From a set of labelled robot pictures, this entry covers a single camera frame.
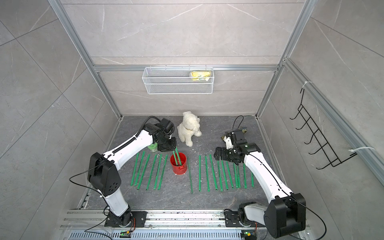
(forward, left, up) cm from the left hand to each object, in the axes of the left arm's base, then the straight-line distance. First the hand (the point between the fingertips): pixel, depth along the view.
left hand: (177, 147), depth 85 cm
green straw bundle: (-4, -1, -4) cm, 6 cm away
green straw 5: (-16, -34, -14) cm, 40 cm away
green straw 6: (-15, -40, -14) cm, 45 cm away
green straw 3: (-19, -25, -13) cm, 34 cm away
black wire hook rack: (-20, -65, +19) cm, 71 cm away
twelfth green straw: (-8, +12, -14) cm, 20 cm away
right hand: (-6, -26, -1) cm, 27 cm away
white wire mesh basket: (+44, +1, +16) cm, 47 cm away
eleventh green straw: (-16, -44, -14) cm, 49 cm away
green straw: (-11, -13, -13) cm, 21 cm away
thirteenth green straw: (-8, +10, -14) cm, 18 cm away
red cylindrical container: (-11, -1, -6) cm, 13 cm away
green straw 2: (-11, -21, -15) cm, 28 cm away
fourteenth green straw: (-9, +17, -14) cm, 24 cm away
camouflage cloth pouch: (-1, -26, +9) cm, 28 cm away
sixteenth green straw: (-5, +25, -14) cm, 29 cm away
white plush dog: (+13, -7, +1) cm, 15 cm away
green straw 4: (-12, -28, -14) cm, 33 cm away
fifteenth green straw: (-11, +22, -14) cm, 28 cm away
